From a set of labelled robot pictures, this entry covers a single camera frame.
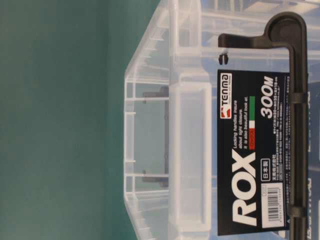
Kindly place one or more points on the black ROX product label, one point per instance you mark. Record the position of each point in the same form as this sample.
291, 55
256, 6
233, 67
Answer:
253, 152

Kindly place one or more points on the black case locking handle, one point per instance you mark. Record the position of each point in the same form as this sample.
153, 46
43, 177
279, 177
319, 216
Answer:
288, 30

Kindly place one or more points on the clear plastic storage case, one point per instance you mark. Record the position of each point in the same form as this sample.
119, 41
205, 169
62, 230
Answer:
179, 49

